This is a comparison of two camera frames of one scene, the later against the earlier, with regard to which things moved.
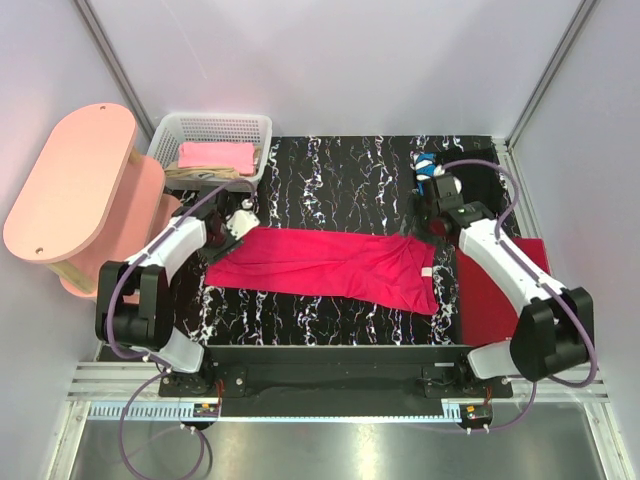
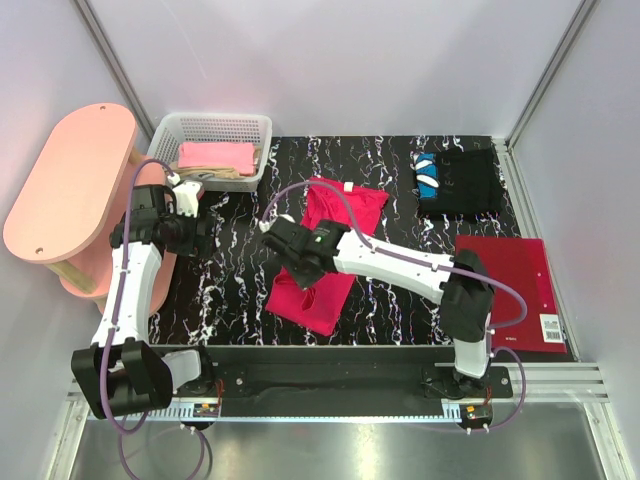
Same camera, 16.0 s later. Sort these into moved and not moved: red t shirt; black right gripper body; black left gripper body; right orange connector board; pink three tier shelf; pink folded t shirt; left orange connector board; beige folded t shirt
Moved: red t shirt; black right gripper body; black left gripper body
Not moved: right orange connector board; left orange connector board; pink folded t shirt; beige folded t shirt; pink three tier shelf
